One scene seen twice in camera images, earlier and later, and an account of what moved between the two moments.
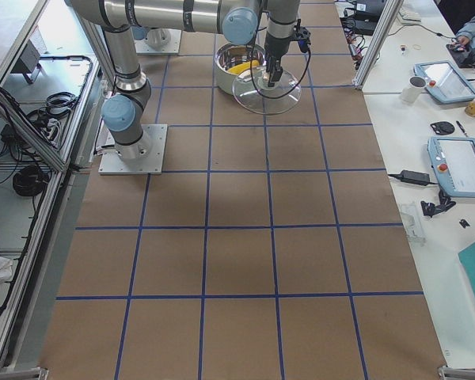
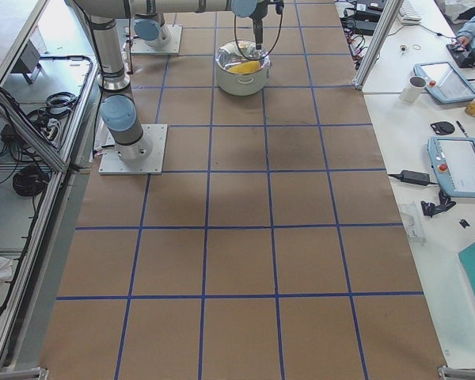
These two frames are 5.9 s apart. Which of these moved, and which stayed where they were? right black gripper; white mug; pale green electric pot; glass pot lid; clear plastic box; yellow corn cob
Moved: glass pot lid; right black gripper
Stayed: clear plastic box; pale green electric pot; white mug; yellow corn cob
